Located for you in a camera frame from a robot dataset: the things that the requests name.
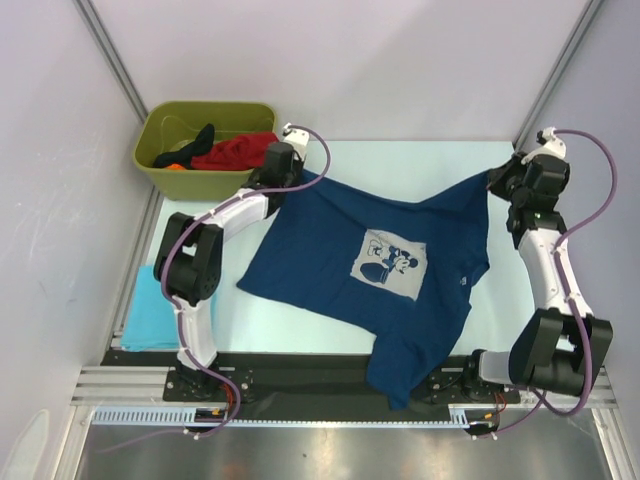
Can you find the aluminium frame rail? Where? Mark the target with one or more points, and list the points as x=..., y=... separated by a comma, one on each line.
x=115, y=385

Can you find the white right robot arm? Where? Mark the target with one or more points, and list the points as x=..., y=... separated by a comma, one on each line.
x=563, y=346

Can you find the red t shirt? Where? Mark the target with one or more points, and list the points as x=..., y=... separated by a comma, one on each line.
x=241, y=153

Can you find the right aluminium corner post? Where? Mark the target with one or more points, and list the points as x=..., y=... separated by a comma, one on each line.
x=569, y=49

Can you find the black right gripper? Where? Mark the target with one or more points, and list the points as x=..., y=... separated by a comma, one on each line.
x=501, y=176

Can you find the left aluminium corner post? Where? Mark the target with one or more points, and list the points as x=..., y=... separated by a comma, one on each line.
x=101, y=36

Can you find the navy blue t shirt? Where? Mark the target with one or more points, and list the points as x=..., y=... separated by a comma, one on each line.
x=402, y=271

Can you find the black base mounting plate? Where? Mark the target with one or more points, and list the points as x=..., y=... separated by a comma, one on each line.
x=305, y=403

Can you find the aluminium corner post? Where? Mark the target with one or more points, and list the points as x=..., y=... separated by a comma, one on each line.
x=569, y=49
x=101, y=36

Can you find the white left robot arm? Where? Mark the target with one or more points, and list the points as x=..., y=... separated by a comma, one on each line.
x=188, y=265

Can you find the folded turquoise t shirt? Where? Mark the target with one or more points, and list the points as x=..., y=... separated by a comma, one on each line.
x=151, y=324

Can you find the white slotted cable duct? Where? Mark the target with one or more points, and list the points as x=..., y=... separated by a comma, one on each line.
x=443, y=416

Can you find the olive green plastic bin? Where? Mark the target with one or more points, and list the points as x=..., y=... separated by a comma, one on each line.
x=173, y=125

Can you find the black garment in bin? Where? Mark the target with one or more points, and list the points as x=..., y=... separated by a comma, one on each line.
x=201, y=145

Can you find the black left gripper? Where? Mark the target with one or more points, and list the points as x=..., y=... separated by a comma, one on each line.
x=297, y=162

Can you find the orange garment in bin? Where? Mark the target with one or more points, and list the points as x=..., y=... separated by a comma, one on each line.
x=176, y=167

